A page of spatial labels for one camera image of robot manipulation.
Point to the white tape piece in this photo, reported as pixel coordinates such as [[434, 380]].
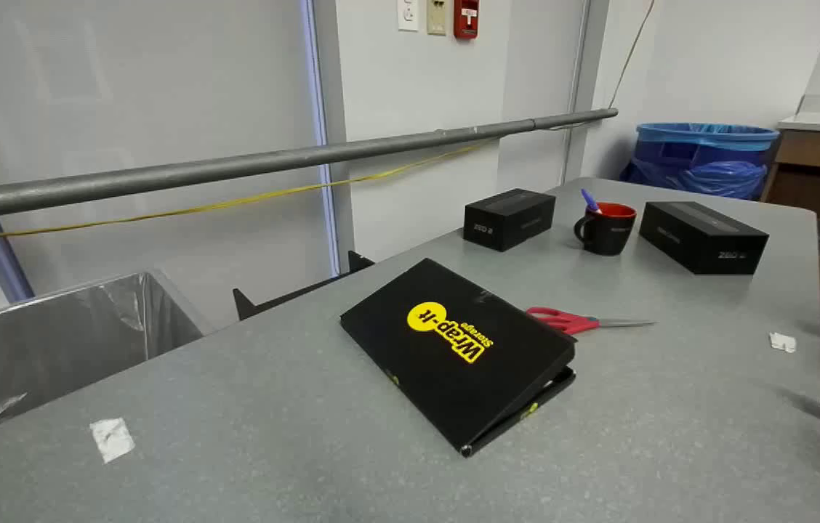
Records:
[[784, 343], [113, 441]]

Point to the blue marker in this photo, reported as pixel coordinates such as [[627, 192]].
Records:
[[591, 203]]

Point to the grey plastic lined bin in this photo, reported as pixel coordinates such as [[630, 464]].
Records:
[[60, 343]]

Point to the white tape piece near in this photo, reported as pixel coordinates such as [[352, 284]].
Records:
[[113, 441]]

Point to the grey metal rail pipe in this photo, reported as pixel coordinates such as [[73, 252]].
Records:
[[175, 175]]

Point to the white light switch plate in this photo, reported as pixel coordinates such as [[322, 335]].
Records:
[[409, 15]]

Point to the beige wall plate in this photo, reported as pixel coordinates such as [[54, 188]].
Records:
[[438, 20]]

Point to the black mug red inside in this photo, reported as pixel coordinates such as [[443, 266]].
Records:
[[607, 229]]

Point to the red fire alarm pull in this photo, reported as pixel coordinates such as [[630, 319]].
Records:
[[466, 20]]

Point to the long black box right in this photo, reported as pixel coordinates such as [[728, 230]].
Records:
[[701, 240]]

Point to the blue lined trash bin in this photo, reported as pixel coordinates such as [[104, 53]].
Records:
[[707, 159]]

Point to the white tape piece right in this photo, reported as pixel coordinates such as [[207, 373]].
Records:
[[784, 343]]

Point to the small black box left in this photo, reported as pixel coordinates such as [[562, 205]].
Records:
[[508, 219]]

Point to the black flat box yellow logo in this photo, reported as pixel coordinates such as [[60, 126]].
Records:
[[469, 361]]

